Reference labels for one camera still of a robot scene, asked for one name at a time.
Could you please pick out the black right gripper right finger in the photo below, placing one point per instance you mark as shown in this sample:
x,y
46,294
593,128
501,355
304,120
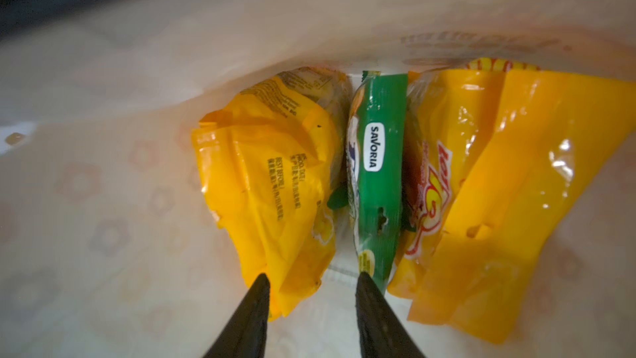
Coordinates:
x,y
380,332

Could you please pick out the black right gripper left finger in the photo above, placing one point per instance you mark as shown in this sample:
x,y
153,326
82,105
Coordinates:
x,y
245,334

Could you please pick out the white printed paper bag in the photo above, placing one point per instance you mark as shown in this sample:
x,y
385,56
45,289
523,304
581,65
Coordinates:
x,y
107,246

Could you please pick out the yellow lemon candy bag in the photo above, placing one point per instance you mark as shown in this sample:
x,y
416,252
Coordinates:
x,y
269,163

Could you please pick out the small green snack box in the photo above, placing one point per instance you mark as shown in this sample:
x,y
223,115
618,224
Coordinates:
x,y
374,149

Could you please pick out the yellow snack packet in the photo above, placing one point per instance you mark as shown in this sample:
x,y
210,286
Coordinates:
x,y
496,153

